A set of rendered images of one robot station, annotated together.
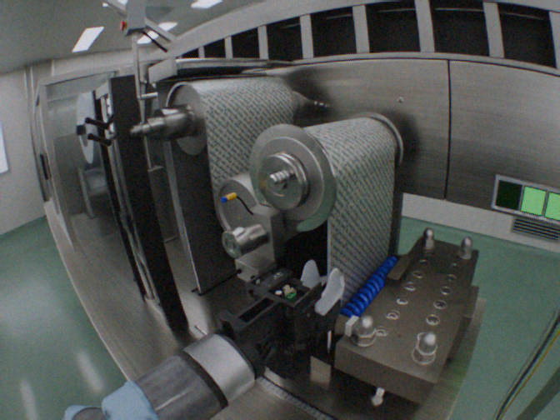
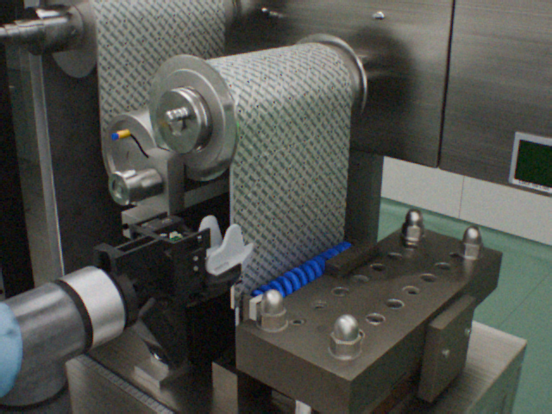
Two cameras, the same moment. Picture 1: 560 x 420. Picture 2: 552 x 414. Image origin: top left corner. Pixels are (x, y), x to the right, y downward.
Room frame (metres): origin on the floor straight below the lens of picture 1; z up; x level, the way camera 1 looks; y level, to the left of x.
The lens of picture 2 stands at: (-0.37, -0.07, 1.45)
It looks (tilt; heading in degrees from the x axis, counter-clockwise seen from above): 22 degrees down; 357
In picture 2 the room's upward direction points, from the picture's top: 1 degrees clockwise
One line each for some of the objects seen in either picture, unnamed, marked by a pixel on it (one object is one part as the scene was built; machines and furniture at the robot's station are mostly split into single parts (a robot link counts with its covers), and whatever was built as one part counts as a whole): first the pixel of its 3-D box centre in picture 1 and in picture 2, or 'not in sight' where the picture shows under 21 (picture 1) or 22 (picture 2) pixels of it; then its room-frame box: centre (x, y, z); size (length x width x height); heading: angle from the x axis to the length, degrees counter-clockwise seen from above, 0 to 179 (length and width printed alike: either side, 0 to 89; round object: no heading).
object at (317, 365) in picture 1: (359, 322); (293, 335); (0.44, -0.15, 0.92); 0.28 x 0.04 x 0.04; 137
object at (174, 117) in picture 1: (173, 122); (51, 28); (0.54, 0.18, 1.33); 0.06 x 0.06 x 0.06; 47
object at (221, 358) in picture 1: (217, 366); (87, 305); (0.20, 0.08, 1.11); 0.08 x 0.05 x 0.08; 47
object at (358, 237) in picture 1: (365, 243); (293, 211); (0.43, -0.14, 1.11); 0.23 x 0.01 x 0.18; 137
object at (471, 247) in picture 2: (466, 245); (472, 240); (0.47, -0.40, 1.05); 0.04 x 0.04 x 0.04
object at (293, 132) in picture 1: (288, 179); (191, 118); (0.38, -0.01, 1.25); 0.15 x 0.01 x 0.15; 47
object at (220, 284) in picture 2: (316, 318); (207, 279); (0.28, -0.04, 1.09); 0.09 x 0.05 x 0.02; 136
